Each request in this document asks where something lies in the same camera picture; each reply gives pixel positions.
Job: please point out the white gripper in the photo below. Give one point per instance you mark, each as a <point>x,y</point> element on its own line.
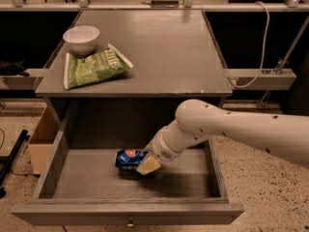
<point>159,148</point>

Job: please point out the blue pepsi can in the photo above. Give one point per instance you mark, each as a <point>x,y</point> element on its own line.
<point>129,159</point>

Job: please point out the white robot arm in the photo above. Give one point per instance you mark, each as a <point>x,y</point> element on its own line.
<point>283,136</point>

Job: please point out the open grey top drawer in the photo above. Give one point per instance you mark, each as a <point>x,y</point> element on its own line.
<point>81,185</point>

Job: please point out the cardboard box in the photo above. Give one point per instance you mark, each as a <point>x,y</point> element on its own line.
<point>41,141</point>

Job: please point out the green chip bag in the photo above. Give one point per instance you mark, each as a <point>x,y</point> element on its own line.
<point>94,68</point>

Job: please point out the black stand leg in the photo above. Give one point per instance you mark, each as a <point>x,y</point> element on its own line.
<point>7,161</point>

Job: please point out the white ceramic bowl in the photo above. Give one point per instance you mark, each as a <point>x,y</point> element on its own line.
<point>82,40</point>

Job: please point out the black object on shelf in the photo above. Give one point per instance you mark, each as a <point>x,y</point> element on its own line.
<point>13,68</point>

